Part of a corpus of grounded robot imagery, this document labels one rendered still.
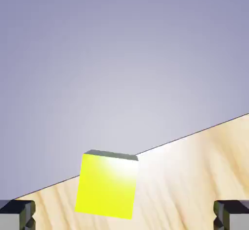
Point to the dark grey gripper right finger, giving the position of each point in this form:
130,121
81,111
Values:
231,212

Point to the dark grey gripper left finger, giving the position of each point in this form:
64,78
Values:
17,212

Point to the small yellow cube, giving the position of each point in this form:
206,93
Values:
106,187

